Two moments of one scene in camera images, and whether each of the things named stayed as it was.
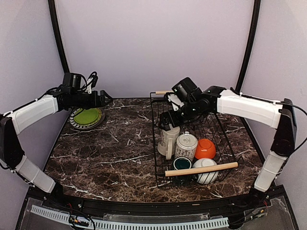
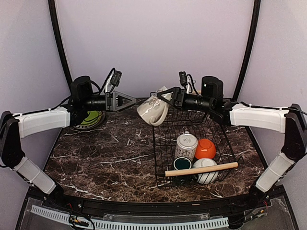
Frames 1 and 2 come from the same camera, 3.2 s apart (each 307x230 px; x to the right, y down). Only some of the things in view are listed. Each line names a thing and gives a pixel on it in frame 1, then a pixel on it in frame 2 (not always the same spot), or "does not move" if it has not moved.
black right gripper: x=163 y=117 to x=177 y=92
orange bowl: x=205 y=148 does not move
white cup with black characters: x=185 y=146 does not move
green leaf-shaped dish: x=87 y=116 does not move
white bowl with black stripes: x=207 y=177 does not move
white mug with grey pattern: x=167 y=142 to x=154 y=110
